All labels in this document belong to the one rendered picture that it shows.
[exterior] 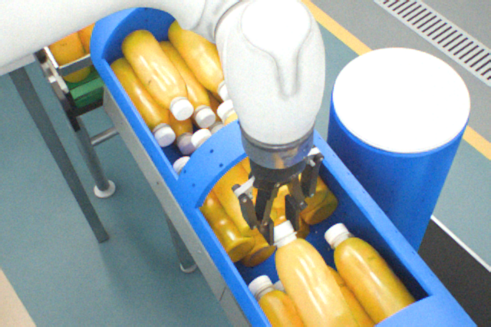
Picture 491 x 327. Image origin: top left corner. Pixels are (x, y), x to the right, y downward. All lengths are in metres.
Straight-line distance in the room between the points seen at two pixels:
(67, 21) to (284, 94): 0.23
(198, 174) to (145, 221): 1.36
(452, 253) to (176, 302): 0.93
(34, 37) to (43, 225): 1.91
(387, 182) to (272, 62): 0.80
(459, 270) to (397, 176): 0.87
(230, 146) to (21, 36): 0.50
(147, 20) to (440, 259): 1.27
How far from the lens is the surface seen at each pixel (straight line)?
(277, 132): 0.70
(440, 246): 2.22
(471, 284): 2.19
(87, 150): 2.28
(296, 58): 0.63
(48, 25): 0.66
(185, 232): 1.39
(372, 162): 1.34
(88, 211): 2.24
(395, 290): 1.04
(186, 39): 1.34
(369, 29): 2.99
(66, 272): 2.41
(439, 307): 0.96
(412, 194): 1.45
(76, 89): 1.64
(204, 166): 1.07
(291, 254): 0.97
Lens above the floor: 2.09
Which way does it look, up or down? 56 degrees down
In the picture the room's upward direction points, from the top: 5 degrees counter-clockwise
